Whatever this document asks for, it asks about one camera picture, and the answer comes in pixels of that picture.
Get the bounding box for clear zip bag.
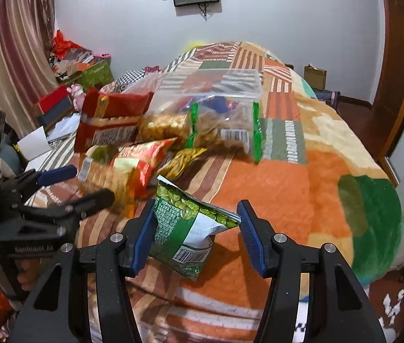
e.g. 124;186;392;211
139;71;264;165

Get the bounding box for yellow-green small snack packet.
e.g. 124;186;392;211
159;147;208;183

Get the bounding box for blue snack packet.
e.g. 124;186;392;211
205;95;235;113

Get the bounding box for striped curtain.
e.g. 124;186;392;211
0;0;63;140

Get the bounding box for green lidded jar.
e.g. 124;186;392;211
148;175;242;281

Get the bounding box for brown cardboard box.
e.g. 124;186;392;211
304;63;327;91

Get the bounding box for red and dark box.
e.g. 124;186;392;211
32;85;74;125

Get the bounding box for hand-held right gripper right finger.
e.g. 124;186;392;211
237;199;386;343

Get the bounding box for golden puff snack packet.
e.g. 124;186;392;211
140;111;192;143

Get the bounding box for red snack packet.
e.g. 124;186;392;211
74;89;155;154

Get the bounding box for checkered quilt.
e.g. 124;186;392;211
111;66;161;93

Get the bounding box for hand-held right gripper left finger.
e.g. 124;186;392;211
9;198;158;343

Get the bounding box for clear packet of yellow snacks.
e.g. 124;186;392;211
78;145;136;218

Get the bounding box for orange-red chip bag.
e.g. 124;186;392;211
111;137;178;201

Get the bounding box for white paper scraps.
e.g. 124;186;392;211
382;291;404;326

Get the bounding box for wooden door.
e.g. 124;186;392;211
370;0;404;183

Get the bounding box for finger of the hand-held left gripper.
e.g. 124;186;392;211
3;165;78;195
18;188;116;222

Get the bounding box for pink plush toy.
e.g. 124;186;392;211
68;84;87;109

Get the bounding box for purple cloth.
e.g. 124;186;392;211
313;89;340;109

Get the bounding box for patchwork blanket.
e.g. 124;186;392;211
0;41;403;343

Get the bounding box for pile of cardboard and papers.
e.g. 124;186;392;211
48;48;95;79

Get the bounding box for green cardboard box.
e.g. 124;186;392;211
77;58;114;93

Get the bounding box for red plastic bag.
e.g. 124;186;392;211
51;29;88;58

